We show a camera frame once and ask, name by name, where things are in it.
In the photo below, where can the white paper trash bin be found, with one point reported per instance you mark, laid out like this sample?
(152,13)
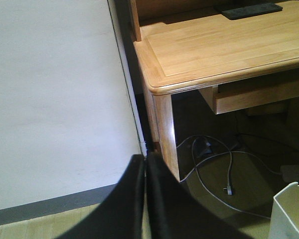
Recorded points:
(285,213)

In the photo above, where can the black computer monitor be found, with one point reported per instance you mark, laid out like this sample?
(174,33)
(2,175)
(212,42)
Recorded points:
(239,9)

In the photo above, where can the black adapter on floor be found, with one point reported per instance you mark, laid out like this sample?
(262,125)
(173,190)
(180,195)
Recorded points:
(202,146)

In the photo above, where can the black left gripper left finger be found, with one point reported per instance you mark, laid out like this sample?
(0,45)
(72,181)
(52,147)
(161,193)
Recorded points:
(120,215)

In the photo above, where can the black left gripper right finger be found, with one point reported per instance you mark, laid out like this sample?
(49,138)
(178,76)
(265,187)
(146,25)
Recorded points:
(174,213)

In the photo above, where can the wooden desk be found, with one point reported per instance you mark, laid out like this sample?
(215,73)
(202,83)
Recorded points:
(185,45)

